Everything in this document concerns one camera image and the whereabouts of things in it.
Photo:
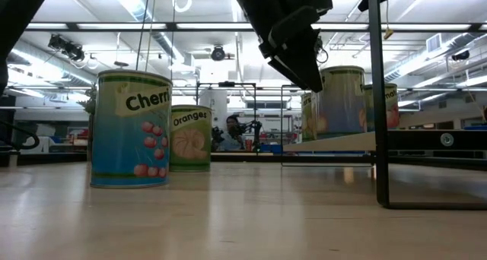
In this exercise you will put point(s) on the wooden shelf black metal legs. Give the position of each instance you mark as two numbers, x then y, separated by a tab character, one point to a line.
382	138

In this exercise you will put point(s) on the purple label food can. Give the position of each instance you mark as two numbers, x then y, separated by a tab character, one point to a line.
342	108

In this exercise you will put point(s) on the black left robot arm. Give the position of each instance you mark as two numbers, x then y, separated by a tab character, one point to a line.
15	9

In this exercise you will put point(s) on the white round column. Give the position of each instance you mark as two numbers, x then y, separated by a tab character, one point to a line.
215	104

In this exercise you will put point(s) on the small black background robot arm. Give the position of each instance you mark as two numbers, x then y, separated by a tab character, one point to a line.
255	132

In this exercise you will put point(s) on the ceiling air vent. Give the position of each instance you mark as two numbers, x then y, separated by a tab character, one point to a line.
433	43

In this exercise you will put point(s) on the oranges can green label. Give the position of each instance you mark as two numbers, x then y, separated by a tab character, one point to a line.
190	146

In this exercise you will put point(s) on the tomatoes can blue label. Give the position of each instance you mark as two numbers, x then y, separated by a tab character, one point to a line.
393	111

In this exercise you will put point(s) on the person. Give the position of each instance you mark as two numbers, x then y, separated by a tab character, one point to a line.
232	120

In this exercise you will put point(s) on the cherries can blue label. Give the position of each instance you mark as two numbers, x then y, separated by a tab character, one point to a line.
125	146

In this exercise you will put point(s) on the small ceiling disc fixture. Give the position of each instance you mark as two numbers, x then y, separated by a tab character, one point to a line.
121	64

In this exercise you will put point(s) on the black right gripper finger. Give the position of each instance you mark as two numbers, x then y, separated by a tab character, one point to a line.
304	58
293	77

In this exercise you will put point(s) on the black ceiling fixture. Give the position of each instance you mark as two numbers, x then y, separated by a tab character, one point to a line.
460	55

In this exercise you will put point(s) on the pears can green label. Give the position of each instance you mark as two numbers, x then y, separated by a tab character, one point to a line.
307	119

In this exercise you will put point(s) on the yellow hanging tag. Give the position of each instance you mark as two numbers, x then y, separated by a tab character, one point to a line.
388	33

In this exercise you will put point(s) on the overhead frame bar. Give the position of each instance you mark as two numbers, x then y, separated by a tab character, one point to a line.
95	30

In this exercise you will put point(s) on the thin black background frame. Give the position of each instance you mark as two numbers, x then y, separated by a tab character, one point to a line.
226	84

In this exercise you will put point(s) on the round overhead camera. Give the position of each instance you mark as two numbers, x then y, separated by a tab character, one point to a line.
218	53

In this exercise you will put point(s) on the green potted plant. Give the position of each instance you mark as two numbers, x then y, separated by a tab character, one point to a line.
91	100

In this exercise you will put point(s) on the black ceiling device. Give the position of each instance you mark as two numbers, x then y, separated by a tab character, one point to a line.
66	49

